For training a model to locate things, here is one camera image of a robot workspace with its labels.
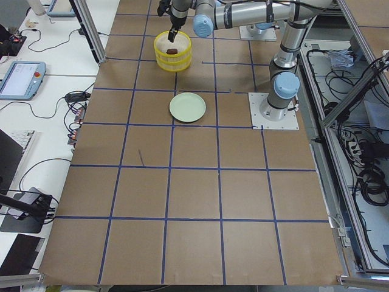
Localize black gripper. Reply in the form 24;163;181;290
157;0;188;41

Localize yellow steamer layer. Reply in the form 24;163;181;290
154;31;192;62
156;56;191;72

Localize brown bun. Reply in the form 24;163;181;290
166;48;178;55

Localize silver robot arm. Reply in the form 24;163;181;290
157;1;332;122

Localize green round plate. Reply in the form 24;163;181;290
169;92;207;123

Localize black power adapter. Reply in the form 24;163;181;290
65;92;91;103

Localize white keyboard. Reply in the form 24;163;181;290
9;130;38;154

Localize black laptop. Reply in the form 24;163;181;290
0;130;23;195

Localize aluminium frame post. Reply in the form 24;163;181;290
69;0;106;65

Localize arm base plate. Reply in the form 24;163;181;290
248;92;299;130
239;23;277;42

